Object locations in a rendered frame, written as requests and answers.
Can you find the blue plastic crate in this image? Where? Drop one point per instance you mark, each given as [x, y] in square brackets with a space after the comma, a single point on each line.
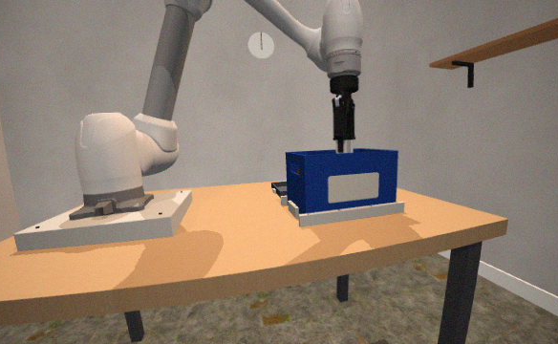
[338, 181]

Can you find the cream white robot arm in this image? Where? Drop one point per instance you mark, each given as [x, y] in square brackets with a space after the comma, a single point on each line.
[110, 155]

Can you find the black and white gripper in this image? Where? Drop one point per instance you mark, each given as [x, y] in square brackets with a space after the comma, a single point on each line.
[343, 113]

